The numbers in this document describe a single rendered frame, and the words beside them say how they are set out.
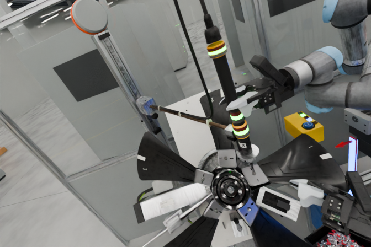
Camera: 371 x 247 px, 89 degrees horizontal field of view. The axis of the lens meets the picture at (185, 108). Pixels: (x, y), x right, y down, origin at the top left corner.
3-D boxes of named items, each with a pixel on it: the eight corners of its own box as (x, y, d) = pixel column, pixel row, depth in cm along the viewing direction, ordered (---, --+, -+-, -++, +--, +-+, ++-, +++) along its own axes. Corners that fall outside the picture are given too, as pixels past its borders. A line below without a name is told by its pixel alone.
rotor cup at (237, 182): (201, 178, 74) (198, 186, 61) (229, 155, 74) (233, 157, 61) (226, 211, 70) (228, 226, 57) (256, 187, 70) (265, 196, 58)
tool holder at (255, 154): (228, 155, 64) (220, 133, 59) (239, 141, 67) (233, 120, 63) (252, 165, 57) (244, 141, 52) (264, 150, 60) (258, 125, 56)
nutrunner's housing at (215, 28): (241, 161, 63) (194, 19, 43) (248, 153, 65) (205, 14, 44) (252, 165, 60) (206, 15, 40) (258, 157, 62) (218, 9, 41)
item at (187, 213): (216, 194, 74) (145, 248, 74) (212, 189, 75) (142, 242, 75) (216, 195, 72) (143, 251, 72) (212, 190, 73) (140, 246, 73)
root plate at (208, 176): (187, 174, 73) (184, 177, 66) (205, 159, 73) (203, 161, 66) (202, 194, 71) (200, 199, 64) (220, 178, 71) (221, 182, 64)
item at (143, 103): (140, 113, 110) (133, 101, 106) (150, 106, 113) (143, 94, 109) (149, 116, 102) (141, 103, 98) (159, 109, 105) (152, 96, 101)
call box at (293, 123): (285, 132, 107) (283, 117, 102) (302, 125, 106) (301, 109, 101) (305, 149, 92) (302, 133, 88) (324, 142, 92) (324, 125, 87)
